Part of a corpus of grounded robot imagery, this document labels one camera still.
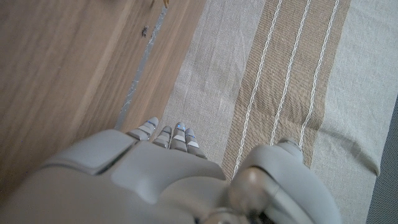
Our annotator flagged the beige striped curtain backdrop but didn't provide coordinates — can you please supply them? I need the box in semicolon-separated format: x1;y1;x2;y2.
161;0;398;224

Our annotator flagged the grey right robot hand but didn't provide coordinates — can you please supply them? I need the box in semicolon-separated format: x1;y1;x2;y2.
0;116;343;224

